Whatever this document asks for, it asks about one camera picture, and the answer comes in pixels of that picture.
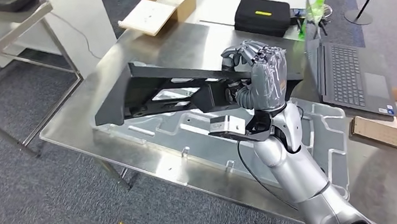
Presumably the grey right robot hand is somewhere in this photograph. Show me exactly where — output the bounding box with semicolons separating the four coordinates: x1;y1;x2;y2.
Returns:
219;36;293;116

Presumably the long black plastic car part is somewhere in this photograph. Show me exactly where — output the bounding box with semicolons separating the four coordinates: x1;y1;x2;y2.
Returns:
90;46;307;128

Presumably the steel workbench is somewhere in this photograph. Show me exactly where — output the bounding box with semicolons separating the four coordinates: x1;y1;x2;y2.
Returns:
30;2;397;224

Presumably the black case with yellow label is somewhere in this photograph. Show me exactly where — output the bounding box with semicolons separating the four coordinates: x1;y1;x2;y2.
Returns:
232;0;293;42

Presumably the dark grey laptop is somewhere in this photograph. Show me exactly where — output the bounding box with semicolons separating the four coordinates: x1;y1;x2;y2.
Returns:
300;0;397;124

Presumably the bright green plastic object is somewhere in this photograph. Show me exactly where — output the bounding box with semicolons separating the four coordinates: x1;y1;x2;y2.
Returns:
294;0;329;42

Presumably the stamped metal plate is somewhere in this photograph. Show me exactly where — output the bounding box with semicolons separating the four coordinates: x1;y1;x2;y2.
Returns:
92;93;354;223

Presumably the cardboard box with white lining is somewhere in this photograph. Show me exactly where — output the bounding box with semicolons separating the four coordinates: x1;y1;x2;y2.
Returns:
116;0;200;40

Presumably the smartphone with brown back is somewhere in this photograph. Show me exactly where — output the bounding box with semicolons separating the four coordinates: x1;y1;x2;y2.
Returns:
346;112;397;157

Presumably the white desk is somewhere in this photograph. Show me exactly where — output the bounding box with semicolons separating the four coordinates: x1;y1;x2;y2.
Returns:
0;0;325;86

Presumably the steel table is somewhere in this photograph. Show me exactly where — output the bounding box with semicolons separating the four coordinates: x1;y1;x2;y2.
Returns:
0;0;90;161

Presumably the black bag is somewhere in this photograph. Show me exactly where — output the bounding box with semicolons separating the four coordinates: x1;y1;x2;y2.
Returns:
0;0;41;15

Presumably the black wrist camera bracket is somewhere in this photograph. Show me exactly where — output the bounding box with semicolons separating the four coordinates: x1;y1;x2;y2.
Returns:
207;110;275;147

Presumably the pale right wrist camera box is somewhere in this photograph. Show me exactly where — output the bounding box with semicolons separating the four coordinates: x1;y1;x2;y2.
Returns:
208;113;248;139

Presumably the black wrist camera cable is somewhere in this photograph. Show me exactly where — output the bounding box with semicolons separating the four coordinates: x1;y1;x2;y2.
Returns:
233;106;314;216

